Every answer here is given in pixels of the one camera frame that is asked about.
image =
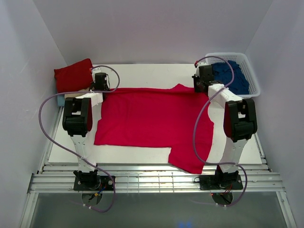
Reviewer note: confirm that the dark blue t shirt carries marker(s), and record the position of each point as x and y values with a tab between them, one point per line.
223	74

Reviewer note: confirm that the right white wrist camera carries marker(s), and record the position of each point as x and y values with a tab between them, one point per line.
201	63

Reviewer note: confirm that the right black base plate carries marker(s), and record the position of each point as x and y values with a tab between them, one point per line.
211	182

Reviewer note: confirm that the folded light blue shirt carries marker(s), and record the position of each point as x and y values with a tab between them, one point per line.
61	100

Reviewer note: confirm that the folded dark red shirt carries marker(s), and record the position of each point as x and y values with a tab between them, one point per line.
74	77

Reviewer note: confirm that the white plastic basket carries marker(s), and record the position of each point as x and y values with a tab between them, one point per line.
246	68

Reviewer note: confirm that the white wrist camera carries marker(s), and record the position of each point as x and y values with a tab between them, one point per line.
95	70
201	63

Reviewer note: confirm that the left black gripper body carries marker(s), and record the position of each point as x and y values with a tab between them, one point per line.
95	86

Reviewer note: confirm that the pink t shirt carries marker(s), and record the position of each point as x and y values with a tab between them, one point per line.
159	118

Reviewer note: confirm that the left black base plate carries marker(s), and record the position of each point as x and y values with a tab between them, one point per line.
94	183

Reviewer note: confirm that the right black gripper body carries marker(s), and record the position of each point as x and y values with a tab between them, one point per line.
199	85

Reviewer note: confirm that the aluminium rail frame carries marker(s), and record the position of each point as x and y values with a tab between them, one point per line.
143	170

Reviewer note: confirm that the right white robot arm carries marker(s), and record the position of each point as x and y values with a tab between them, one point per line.
239	124

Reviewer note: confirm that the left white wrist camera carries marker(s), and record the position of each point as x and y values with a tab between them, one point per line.
95	70

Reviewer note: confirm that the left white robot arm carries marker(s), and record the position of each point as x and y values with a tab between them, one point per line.
80	119

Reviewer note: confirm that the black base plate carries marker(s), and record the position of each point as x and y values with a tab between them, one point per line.
94	183
211	182

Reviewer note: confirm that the folded beige shirt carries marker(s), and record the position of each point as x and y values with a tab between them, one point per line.
78	93

